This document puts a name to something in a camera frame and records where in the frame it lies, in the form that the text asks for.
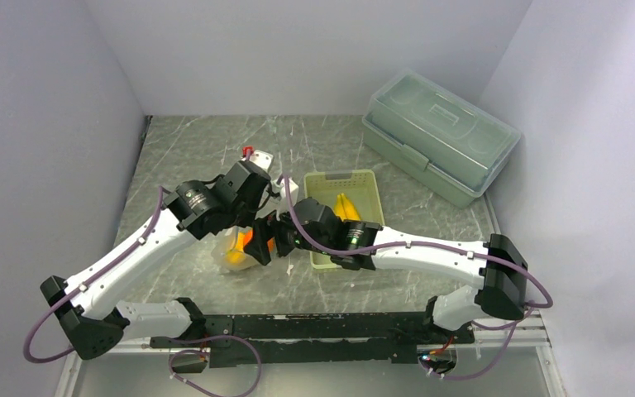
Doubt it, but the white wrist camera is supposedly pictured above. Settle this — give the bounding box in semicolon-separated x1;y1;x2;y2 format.
271;176;299;214
242;146;274;173

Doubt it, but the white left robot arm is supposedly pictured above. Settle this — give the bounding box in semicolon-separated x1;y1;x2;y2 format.
41;151;277;360

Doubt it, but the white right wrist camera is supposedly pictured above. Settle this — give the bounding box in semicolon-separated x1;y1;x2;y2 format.
271;176;299;214

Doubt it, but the yellow bell pepper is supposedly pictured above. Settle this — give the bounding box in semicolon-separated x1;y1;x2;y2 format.
224;233;251;270

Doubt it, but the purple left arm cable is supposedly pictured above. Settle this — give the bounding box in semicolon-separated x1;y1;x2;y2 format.
23;159;264;397

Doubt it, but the green plastic storage box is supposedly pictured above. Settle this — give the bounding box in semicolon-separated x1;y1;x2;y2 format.
362;69;522;208

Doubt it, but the yellow banana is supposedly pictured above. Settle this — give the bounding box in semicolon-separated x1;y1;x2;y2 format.
332;194;361;221

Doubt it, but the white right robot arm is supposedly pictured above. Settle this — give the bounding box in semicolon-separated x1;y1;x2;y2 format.
242;198;527;343

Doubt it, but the clear zip top bag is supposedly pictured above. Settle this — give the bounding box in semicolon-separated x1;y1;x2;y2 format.
211;227;260;271

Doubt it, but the black mounting rail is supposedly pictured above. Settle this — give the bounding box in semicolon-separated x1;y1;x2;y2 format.
150;312;475;368

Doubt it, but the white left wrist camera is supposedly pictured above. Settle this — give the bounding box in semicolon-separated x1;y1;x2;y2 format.
242;146;274;173

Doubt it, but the orange fruit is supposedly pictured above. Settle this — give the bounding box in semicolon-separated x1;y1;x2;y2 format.
236;229;253;251

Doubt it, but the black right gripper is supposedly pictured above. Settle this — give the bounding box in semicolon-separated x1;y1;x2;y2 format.
243;196;332;266

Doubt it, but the pale green perforated basket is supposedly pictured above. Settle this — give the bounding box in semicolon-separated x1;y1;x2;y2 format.
303;169;385;272

